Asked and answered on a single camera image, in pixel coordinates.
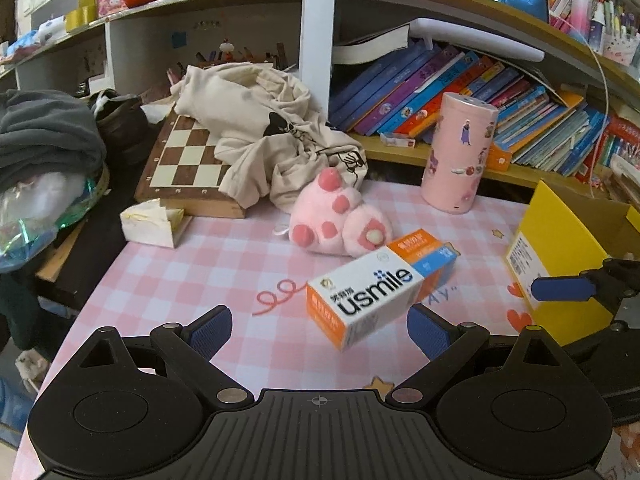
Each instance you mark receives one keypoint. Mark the row of children's books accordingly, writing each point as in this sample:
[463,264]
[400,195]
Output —
[410,90]

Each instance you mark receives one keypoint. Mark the pink checked tablecloth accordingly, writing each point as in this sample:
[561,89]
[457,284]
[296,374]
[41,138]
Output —
[200,270]

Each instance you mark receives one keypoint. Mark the yellow cardboard box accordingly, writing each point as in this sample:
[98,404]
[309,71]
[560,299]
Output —
[565,230]

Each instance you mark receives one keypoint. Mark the pink printed cylinder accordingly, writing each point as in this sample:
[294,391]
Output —
[457,155]

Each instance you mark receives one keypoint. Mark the iridescent plastic bag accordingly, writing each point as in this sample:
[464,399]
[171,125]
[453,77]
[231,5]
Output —
[35,215]

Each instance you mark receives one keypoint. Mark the pink plush paws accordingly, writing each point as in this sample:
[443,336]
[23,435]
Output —
[335,215]

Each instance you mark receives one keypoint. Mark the wooden chessboard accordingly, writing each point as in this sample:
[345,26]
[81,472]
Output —
[185,170]

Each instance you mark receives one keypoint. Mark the white wedge paper box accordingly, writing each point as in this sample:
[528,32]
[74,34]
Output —
[147,225]

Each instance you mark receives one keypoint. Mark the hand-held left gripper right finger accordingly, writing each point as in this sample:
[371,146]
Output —
[427,332]

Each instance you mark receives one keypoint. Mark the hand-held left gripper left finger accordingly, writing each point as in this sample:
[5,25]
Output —
[212,332]

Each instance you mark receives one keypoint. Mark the white flat lamp bar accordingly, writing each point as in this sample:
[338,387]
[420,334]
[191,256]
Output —
[475,40]

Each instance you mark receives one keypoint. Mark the beige cloth bag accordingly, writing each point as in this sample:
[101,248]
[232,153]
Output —
[260,105]

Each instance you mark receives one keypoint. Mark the grey folded cloth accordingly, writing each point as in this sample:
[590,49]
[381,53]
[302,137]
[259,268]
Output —
[45,130]

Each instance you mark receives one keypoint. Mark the orange white toothpaste box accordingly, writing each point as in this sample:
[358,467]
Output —
[380,285]

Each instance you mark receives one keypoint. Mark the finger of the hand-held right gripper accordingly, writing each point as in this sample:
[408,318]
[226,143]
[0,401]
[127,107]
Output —
[560,288]

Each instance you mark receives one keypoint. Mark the white bookshelf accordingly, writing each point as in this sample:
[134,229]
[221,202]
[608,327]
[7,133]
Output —
[315,25]

